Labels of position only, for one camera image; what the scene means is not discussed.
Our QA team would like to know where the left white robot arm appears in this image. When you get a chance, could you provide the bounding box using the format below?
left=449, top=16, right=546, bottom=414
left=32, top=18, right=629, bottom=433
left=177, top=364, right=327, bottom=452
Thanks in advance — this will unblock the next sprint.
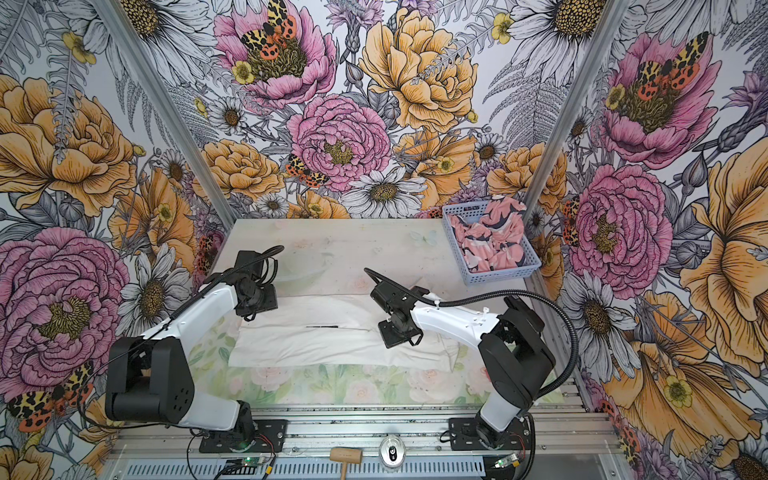
left=105, top=245, right=284, bottom=451

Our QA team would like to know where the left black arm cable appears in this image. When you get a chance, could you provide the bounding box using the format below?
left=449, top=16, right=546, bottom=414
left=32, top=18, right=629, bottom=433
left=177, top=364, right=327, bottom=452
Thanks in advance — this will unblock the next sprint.
left=76, top=244, right=286, bottom=480

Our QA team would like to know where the right black corrugated cable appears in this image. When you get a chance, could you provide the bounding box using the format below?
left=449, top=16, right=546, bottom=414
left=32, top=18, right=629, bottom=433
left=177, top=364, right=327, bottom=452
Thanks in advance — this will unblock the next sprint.
left=364, top=266, right=580, bottom=480

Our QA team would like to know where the blue plastic laundry basket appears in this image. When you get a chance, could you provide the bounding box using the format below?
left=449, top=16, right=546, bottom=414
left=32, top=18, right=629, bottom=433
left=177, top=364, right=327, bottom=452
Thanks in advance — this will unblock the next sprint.
left=442, top=200, right=542, bottom=285

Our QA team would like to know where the white printed t-shirt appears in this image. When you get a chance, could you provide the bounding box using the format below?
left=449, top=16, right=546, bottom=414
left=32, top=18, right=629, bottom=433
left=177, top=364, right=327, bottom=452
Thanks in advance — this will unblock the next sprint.
left=228, top=295, right=460, bottom=372

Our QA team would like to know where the aluminium front rail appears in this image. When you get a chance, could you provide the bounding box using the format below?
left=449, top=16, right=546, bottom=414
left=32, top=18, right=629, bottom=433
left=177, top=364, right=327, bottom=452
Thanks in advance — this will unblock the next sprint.
left=108, top=404, right=620, bottom=461

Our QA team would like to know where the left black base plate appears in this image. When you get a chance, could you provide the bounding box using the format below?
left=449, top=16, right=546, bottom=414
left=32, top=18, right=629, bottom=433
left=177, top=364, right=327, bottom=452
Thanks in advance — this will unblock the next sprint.
left=198, top=419, right=288, bottom=454

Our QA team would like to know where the left green circuit board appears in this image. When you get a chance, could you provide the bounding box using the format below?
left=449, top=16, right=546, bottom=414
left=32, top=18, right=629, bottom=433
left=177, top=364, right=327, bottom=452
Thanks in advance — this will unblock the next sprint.
left=220, top=457, right=273, bottom=475

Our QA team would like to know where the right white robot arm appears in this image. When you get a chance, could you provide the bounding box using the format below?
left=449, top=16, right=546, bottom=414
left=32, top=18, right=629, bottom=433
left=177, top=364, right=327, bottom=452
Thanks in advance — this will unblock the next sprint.
left=364, top=268, right=573, bottom=449

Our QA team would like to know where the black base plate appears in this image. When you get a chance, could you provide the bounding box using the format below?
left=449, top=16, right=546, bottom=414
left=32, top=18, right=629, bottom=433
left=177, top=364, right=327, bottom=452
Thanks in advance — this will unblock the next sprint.
left=440, top=417, right=534, bottom=452
left=198, top=419, right=288, bottom=454

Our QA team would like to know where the green circuit board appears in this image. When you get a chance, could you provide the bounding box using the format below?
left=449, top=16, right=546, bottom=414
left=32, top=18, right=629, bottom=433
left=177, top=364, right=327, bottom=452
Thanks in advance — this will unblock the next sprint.
left=220, top=457, right=273, bottom=475
left=493, top=453, right=521, bottom=470

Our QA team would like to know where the right green circuit board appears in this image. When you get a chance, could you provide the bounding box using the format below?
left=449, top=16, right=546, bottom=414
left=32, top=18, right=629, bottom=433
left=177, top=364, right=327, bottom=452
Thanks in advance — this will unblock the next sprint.
left=493, top=453, right=521, bottom=470

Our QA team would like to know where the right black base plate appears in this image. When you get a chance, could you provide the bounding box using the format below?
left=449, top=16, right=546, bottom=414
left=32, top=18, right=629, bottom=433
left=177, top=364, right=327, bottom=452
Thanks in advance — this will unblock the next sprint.
left=440, top=417, right=534, bottom=452

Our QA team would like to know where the wooden mallet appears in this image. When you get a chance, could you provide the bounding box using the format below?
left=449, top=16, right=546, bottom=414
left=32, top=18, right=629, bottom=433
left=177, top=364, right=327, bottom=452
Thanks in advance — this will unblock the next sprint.
left=329, top=447, right=363, bottom=480

